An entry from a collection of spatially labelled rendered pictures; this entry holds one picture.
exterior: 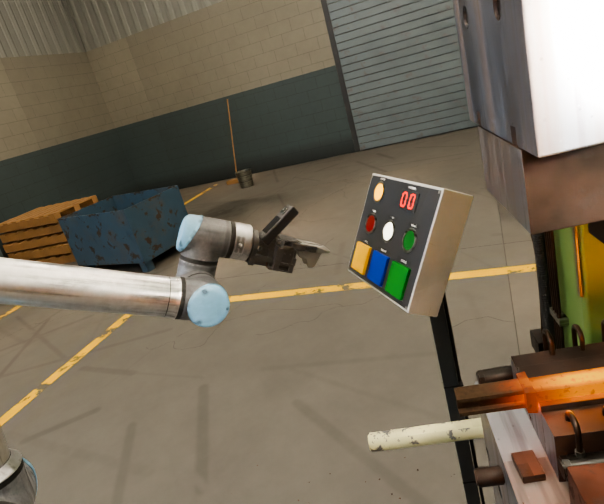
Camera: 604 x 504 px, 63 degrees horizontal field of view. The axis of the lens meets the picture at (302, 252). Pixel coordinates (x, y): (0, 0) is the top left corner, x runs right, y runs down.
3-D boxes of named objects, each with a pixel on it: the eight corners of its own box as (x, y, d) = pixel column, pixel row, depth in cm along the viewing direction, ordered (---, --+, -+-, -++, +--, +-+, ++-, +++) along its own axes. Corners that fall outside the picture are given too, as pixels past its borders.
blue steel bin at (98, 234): (82, 274, 587) (57, 219, 563) (133, 247, 649) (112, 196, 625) (149, 273, 520) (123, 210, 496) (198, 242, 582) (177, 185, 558)
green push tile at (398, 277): (399, 300, 109) (408, 268, 108) (383, 289, 116) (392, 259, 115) (406, 301, 110) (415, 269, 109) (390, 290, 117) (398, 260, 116)
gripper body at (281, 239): (286, 265, 129) (242, 258, 125) (294, 234, 127) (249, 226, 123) (295, 274, 122) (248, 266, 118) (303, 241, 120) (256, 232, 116)
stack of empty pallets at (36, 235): (11, 272, 702) (-11, 227, 679) (57, 248, 779) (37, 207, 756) (77, 262, 655) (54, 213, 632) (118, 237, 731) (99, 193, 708)
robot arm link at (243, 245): (231, 218, 122) (239, 226, 113) (250, 222, 124) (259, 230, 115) (224, 253, 123) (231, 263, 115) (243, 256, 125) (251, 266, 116)
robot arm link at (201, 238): (173, 249, 119) (181, 209, 118) (223, 257, 124) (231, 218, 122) (176, 257, 111) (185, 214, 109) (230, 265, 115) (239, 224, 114)
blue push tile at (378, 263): (378, 286, 119) (387, 257, 117) (366, 277, 126) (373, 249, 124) (385, 287, 119) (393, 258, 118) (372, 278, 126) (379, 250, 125)
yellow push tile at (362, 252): (361, 274, 128) (369, 247, 126) (350, 267, 135) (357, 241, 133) (367, 275, 128) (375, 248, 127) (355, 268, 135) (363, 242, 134)
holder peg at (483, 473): (478, 491, 73) (476, 478, 72) (474, 477, 76) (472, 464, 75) (506, 488, 72) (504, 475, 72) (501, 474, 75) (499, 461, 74)
